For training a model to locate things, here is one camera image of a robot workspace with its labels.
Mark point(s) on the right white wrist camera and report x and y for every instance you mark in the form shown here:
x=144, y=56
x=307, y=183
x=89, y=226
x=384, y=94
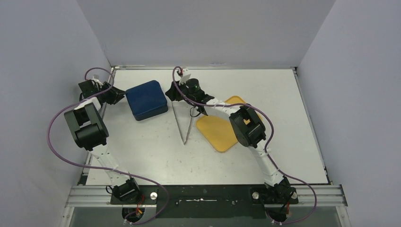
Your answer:
x=184, y=75

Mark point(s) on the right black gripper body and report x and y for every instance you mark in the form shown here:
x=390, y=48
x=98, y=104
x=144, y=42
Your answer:
x=173, y=92

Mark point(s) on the blue chocolate box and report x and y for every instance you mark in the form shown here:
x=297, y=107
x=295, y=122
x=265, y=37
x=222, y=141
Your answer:
x=141, y=114

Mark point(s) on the blue box lid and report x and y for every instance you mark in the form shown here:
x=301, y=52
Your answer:
x=147, y=95

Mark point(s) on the metal tongs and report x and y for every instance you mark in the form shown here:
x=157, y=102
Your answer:
x=184, y=117

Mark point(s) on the yellow plastic tray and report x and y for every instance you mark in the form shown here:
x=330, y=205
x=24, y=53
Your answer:
x=225, y=125

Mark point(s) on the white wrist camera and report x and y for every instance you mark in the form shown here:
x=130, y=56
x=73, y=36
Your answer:
x=184, y=75
x=95, y=78

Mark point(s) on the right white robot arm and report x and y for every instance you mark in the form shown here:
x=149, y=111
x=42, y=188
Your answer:
x=272, y=177

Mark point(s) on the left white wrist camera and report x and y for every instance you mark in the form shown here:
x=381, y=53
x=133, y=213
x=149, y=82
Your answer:
x=95, y=78

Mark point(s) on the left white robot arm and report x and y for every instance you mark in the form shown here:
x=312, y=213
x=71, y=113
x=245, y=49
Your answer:
x=89, y=132

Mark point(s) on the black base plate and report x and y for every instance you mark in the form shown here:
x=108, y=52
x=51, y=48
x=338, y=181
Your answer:
x=212, y=201

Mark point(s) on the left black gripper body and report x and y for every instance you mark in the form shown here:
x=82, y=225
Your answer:
x=110, y=96

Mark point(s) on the aluminium rail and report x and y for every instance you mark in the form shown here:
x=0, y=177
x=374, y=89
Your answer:
x=96, y=196

